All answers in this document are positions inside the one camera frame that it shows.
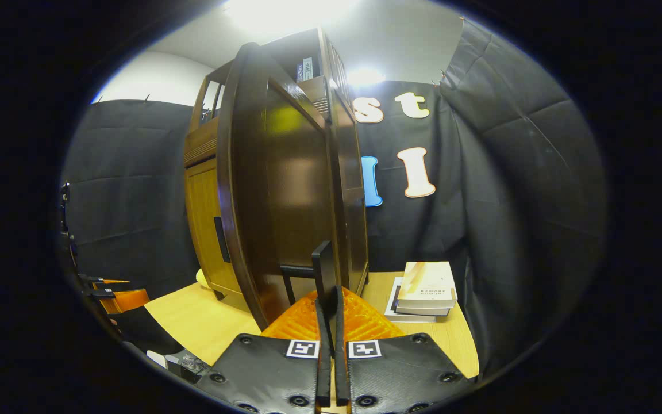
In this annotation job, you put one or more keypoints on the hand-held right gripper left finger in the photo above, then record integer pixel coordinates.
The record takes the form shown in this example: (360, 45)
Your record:
(323, 368)

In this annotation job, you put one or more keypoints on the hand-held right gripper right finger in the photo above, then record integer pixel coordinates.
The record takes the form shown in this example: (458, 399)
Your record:
(341, 368)

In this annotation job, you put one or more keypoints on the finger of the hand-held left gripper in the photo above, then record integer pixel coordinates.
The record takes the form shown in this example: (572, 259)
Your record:
(130, 300)

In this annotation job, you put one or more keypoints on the wooden cabinet door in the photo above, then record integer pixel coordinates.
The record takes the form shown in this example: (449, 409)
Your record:
(201, 218)
(296, 201)

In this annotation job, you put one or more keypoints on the wooden double-door shoe cabinet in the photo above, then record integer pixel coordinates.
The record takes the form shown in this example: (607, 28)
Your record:
(351, 218)

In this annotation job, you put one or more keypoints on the pale yellow object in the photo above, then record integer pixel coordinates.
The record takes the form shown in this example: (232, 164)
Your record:
(203, 279)

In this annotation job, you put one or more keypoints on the beige book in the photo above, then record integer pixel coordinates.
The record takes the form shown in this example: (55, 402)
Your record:
(427, 282)

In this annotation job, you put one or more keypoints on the black backdrop cloth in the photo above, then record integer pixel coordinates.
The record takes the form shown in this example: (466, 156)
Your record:
(509, 201)

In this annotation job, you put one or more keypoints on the blue upright book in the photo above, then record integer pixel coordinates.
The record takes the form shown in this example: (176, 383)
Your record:
(299, 72)

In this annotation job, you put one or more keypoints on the ceiling light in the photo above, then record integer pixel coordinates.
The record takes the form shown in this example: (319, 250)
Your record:
(291, 12)

